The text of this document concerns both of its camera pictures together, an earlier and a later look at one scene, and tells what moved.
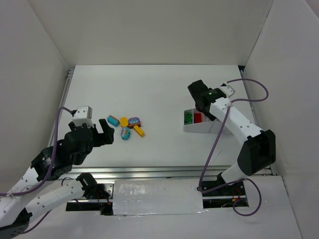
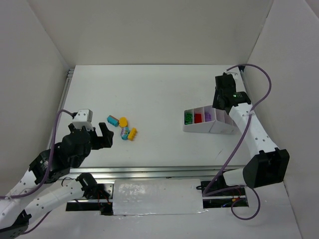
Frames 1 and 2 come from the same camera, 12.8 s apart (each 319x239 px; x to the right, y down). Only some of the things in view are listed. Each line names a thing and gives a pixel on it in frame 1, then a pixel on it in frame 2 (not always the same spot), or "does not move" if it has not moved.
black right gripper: (197, 87) -> (225, 83)
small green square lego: (188, 118) does not move
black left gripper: (94, 135) does not move
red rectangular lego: (197, 118) does not move
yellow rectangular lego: (138, 131) -> (132, 134)
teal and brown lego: (113, 120) does not move
